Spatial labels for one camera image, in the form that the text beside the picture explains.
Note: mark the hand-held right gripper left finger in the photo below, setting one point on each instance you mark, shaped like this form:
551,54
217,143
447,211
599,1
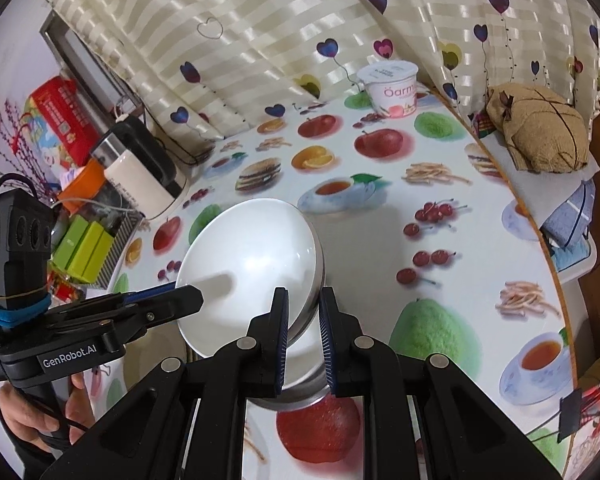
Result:
280,342

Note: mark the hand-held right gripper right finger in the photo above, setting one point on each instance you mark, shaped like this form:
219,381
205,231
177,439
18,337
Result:
327,352

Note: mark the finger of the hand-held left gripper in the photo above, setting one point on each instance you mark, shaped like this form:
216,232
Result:
170,303
150,292

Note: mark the white bowl with blue stripe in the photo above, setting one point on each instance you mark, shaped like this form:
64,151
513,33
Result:
245,270
302,365

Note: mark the stainless steel bowl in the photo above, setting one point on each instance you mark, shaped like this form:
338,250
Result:
290,403

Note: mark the person's left hand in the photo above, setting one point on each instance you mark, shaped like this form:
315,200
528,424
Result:
80,405

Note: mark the small red packet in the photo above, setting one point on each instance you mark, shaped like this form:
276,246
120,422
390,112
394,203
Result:
67,290

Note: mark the blue elastic band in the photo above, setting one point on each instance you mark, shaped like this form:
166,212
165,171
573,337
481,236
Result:
15,312

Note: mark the grey chevron pattern box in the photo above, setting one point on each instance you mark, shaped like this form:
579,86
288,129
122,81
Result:
122,240

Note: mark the lime green cardboard box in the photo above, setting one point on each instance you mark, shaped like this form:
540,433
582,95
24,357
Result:
95,252

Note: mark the clear container with orange lid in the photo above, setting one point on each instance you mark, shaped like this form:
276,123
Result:
82,182

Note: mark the food print tablecloth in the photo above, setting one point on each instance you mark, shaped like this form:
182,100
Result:
360,260

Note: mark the pink artificial flower branches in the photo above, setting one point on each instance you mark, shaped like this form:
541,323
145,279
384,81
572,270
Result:
5,150

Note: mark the white electric kettle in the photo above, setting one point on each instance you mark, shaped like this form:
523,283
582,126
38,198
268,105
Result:
140,185

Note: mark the black binder clip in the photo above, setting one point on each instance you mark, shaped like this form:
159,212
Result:
571,412

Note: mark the white yogurt cup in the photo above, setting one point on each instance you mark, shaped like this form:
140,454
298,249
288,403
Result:
390,92

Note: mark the white folded cloth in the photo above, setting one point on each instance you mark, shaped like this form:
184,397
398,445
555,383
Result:
545,190

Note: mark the blue towel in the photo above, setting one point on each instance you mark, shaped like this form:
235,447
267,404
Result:
572,215

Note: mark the heart print striped curtain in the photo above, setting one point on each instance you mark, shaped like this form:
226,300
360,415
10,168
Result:
280,35

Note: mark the brown plush cushion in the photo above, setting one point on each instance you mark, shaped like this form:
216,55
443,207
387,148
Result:
540,125

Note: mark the grey metal frame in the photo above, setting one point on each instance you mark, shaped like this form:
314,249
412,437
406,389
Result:
87,65

